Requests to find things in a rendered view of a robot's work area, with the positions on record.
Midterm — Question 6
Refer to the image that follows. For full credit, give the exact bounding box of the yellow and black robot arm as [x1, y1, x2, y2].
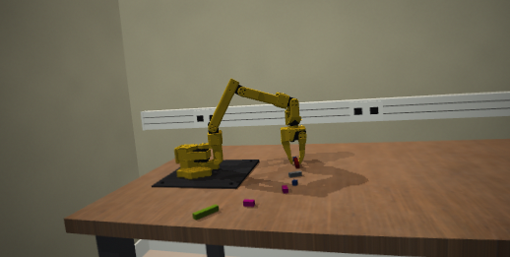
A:
[176, 79, 301, 179]

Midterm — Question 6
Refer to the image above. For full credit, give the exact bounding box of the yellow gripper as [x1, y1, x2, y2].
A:
[281, 125, 306, 164]

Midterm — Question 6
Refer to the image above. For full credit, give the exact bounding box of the lime green rectangular rod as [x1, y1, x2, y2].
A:
[193, 204, 219, 221]

